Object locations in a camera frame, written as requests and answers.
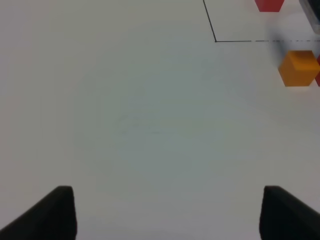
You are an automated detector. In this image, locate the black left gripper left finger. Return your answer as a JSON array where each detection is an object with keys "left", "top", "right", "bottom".
[{"left": 0, "top": 185, "right": 77, "bottom": 240}]

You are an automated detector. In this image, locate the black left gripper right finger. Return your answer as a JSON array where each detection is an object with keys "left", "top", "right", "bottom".
[{"left": 259, "top": 186, "right": 320, "bottom": 240}]

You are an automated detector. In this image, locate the orange block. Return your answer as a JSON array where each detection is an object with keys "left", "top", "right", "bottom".
[{"left": 278, "top": 50, "right": 320, "bottom": 87}]

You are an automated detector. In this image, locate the red template block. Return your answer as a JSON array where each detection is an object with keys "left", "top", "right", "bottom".
[{"left": 254, "top": 0, "right": 284, "bottom": 13}]

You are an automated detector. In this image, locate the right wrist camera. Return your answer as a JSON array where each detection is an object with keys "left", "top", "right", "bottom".
[{"left": 299, "top": 0, "right": 320, "bottom": 35}]

